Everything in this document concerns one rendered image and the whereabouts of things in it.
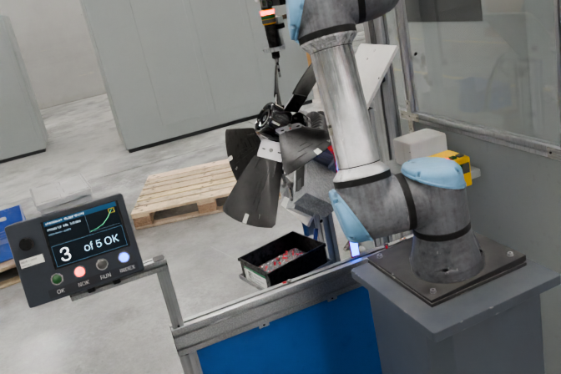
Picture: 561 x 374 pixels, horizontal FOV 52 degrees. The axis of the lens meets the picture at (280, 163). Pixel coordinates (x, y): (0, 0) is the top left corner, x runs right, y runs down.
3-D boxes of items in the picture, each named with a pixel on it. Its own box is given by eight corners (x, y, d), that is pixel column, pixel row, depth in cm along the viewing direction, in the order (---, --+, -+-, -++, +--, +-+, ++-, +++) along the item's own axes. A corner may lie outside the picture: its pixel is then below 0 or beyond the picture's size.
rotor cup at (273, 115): (290, 117, 205) (260, 101, 200) (311, 111, 192) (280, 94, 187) (278, 154, 202) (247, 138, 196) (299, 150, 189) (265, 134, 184)
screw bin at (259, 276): (296, 249, 187) (292, 229, 185) (330, 264, 173) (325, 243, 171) (241, 278, 175) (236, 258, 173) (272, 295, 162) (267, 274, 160)
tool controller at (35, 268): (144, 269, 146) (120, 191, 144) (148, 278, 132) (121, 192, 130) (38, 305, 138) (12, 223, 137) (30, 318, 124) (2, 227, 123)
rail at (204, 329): (457, 241, 177) (455, 218, 174) (466, 245, 173) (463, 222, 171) (176, 349, 151) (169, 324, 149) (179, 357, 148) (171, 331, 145)
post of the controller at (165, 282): (182, 320, 150) (163, 253, 144) (184, 325, 147) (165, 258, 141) (171, 324, 149) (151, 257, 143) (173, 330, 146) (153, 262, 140)
